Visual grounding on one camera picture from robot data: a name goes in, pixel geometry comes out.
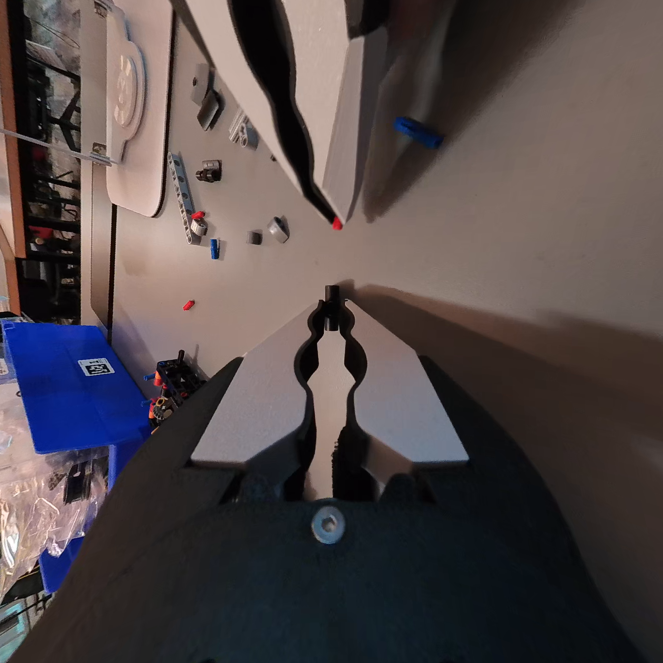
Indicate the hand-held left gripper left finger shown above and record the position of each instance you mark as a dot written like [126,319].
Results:
[254,409]

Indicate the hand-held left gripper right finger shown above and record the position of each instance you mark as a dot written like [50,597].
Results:
[409,409]

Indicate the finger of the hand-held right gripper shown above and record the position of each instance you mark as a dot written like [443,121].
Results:
[233,52]
[331,77]

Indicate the black lego connector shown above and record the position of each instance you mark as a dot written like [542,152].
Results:
[331,311]

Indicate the grey lego panel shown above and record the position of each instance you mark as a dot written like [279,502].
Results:
[199,85]

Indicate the black curved lego panel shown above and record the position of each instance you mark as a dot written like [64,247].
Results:
[210,110]

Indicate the partly built lego vehicle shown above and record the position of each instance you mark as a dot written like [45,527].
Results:
[171,383]

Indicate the long blue lego pin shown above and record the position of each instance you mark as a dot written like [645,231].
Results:
[417,132]

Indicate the long grey lego beam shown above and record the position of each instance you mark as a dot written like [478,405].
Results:
[178,186]

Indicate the grey curved lego piece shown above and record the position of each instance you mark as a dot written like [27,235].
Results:
[278,230]
[254,237]

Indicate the short blue lego pin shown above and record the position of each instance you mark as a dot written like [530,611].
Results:
[215,248]

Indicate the light grey lego connector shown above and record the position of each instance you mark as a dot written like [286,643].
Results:
[199,226]

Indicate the grey angled connector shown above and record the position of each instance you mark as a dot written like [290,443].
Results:
[243,132]

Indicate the white printed tag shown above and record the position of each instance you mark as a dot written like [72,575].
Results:
[96,367]

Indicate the dark shelving unit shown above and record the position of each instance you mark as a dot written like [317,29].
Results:
[52,103]

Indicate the blue storage bin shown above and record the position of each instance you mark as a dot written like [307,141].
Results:
[52,409]

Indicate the clear plastic bags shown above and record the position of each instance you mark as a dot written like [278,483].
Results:
[31,507]

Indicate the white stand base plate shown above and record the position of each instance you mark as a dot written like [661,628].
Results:
[155,103]

